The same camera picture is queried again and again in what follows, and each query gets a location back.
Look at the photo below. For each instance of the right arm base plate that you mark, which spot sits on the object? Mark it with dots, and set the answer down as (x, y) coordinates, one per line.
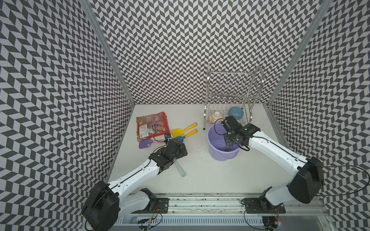
(258, 206)

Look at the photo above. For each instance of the light blue plastic shovel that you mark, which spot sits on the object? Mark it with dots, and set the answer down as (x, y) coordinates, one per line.
(180, 169)

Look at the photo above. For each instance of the purple shovel pink handle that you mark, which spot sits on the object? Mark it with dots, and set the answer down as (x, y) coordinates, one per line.
(145, 143)

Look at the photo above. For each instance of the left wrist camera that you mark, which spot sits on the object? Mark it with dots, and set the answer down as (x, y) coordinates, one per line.
(167, 136)

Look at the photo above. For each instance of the yellow toy shovel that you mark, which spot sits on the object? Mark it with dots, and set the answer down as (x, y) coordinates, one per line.
(179, 132)

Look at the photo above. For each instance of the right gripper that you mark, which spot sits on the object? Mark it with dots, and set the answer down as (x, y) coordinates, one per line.
(228, 141)

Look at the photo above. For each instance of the purple plastic bucket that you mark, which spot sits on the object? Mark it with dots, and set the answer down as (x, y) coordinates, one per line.
(217, 144)

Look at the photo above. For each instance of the red candy bag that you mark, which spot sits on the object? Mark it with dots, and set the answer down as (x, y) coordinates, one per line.
(152, 126)

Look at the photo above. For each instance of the blue ceramic bowl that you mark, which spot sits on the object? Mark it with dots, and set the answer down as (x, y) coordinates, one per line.
(236, 112)

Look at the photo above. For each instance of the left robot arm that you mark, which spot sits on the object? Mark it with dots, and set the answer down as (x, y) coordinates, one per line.
(107, 202)

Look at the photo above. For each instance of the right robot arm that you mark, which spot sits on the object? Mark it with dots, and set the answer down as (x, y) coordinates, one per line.
(307, 173)

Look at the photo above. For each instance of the red white patterned bowl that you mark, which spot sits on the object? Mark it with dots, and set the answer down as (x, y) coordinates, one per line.
(214, 116)

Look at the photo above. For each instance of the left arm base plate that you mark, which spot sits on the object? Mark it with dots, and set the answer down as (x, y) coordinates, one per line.
(160, 205)

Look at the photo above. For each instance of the metal dish rack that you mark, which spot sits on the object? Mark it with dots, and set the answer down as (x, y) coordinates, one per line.
(227, 89)

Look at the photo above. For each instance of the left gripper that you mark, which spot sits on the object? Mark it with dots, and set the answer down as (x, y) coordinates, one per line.
(180, 153)

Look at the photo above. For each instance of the aluminium front rail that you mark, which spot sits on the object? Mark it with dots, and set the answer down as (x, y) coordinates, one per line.
(213, 204)

